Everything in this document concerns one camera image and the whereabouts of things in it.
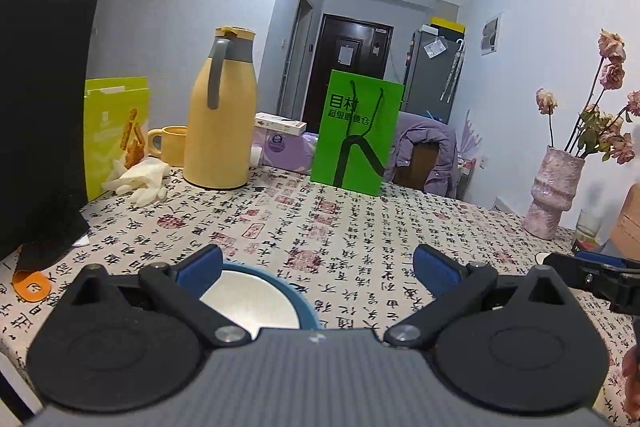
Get blue bowl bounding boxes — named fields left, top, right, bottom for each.
left=222, top=262, right=321, bottom=331

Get white black-rimmed bowl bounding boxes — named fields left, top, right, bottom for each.
left=200, top=270, right=299, bottom=338

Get person right hand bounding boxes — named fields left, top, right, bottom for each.
left=622, top=346, right=640, bottom=421

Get pink laptop case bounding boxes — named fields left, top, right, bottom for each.
left=604, top=183, right=640, bottom=261

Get drinking glass with straw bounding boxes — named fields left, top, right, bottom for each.
left=574, top=209, right=602, bottom=244

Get calligraphy print tablecloth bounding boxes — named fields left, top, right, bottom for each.
left=1, top=168, right=639, bottom=426

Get white rubber gloves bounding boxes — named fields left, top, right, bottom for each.
left=102, top=157, right=171, bottom=208

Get pink textured vase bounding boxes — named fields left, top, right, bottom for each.
left=522, top=146, right=585, bottom=239

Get wooden chair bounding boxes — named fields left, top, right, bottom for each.
left=393, top=143, right=439, bottom=192

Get yellow mug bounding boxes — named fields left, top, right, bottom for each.
left=146, top=126, right=188, bottom=168

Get purple puffer jacket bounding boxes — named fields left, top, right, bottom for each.
left=384, top=112, right=458, bottom=198

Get dried pink roses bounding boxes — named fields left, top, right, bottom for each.
left=535, top=29, right=639, bottom=171

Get purple tissue pack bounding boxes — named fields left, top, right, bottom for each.
left=250, top=127, right=318, bottom=174

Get yellow thermos jug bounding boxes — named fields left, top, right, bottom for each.
left=183, top=26, right=257, bottom=190

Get white flat box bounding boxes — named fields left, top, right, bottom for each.
left=255, top=113, right=307, bottom=136

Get green paper shopping bag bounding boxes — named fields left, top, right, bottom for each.
left=310, top=70, right=404, bottom=196

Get orange tape roll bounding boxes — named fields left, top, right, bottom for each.
left=12, top=270, right=51, bottom=303

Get yellow-green snack box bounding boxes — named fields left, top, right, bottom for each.
left=84, top=77, right=150, bottom=200

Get grey refrigerator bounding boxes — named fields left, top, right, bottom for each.
left=400, top=25, right=464, bottom=124

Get dark entrance door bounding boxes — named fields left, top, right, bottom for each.
left=303, top=14, right=394, bottom=133

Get yellow box on refrigerator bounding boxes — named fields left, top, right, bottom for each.
left=430, top=16, right=465, bottom=34

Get black paper shopping bag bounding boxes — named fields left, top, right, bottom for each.
left=1, top=0, right=98, bottom=272

